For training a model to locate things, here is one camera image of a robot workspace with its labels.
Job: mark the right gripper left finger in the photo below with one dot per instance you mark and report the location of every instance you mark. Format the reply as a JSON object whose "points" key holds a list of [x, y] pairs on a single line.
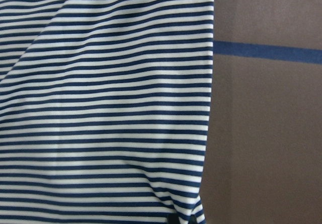
{"points": [[172, 219]]}

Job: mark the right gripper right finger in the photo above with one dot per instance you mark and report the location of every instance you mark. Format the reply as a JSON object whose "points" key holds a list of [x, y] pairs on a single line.
{"points": [[193, 219]]}

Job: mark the navy white striped polo shirt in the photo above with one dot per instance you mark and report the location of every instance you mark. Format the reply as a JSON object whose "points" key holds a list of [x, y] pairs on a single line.
{"points": [[104, 109]]}

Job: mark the blue tape grid lines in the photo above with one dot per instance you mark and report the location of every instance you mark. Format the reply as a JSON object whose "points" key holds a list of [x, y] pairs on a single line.
{"points": [[271, 52]]}

